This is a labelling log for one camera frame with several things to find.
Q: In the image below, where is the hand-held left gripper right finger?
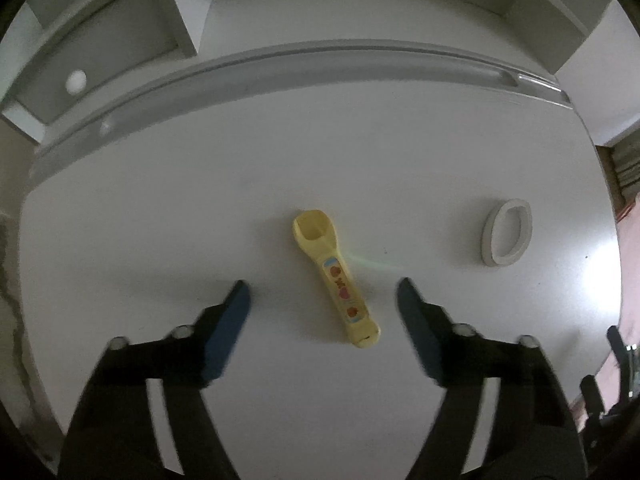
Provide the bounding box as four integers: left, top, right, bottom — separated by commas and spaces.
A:
396, 277, 589, 480

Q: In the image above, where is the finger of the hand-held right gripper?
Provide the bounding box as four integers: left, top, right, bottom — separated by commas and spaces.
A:
580, 326, 627, 418

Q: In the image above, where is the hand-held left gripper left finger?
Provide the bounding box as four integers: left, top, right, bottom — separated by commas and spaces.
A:
57, 280, 252, 480

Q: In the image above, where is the yellow plastic scoop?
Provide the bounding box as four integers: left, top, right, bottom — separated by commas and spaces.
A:
292, 208, 382, 349

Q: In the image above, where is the pink blanket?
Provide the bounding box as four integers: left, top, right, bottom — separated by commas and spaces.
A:
614, 194, 640, 361

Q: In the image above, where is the white tape roll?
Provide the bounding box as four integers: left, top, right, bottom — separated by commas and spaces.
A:
481, 198, 533, 267

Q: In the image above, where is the stack of pale boards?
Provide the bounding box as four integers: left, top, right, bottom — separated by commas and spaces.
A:
611, 139, 640, 192

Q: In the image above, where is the white desk shelf unit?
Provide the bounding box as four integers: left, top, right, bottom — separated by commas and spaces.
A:
0, 0, 616, 138

